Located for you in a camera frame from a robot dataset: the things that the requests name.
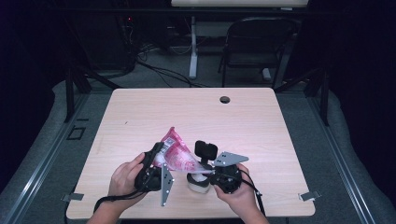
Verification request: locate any grey tape piece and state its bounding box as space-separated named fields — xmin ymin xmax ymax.
xmin=298 ymin=189 xmax=322 ymax=203
xmin=61 ymin=192 xmax=85 ymax=203

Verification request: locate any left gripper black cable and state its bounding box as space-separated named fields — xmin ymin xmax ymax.
xmin=92 ymin=189 xmax=148 ymax=215

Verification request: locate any aluminium floor rail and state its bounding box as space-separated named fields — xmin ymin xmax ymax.
xmin=5 ymin=92 xmax=92 ymax=224
xmin=306 ymin=92 xmax=378 ymax=224

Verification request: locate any white desk leg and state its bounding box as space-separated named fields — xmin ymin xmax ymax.
xmin=188 ymin=15 xmax=201 ymax=80

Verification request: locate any black folding chair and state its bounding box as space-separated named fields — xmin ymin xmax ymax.
xmin=218 ymin=17 xmax=302 ymax=90

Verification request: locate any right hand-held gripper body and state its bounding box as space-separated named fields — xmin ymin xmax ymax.
xmin=213 ymin=151 xmax=250 ymax=194

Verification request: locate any red and white packet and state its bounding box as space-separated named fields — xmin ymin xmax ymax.
xmin=152 ymin=126 xmax=217 ymax=175

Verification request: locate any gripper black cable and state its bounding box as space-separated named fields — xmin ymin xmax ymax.
xmin=92 ymin=189 xmax=148 ymax=215
xmin=238 ymin=169 xmax=266 ymax=217

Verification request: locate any black metal stand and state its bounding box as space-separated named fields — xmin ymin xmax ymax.
xmin=64 ymin=66 xmax=123 ymax=123
xmin=274 ymin=66 xmax=332 ymax=127

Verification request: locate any black floor cable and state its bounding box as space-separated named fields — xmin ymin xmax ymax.
xmin=135 ymin=58 xmax=207 ymax=89

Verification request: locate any white roll of tape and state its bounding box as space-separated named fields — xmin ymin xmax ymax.
xmin=187 ymin=181 xmax=211 ymax=194

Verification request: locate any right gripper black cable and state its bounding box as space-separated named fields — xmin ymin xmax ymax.
xmin=238 ymin=169 xmax=266 ymax=217

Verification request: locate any dark computer tower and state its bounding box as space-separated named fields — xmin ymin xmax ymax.
xmin=116 ymin=13 xmax=138 ymax=73

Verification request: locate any person's left hand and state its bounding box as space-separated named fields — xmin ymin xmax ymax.
xmin=107 ymin=152 xmax=148 ymax=206

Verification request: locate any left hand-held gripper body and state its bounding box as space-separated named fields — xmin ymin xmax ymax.
xmin=134 ymin=146 xmax=175 ymax=208

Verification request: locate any person's right hand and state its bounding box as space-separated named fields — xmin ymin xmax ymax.
xmin=214 ymin=163 xmax=261 ymax=216

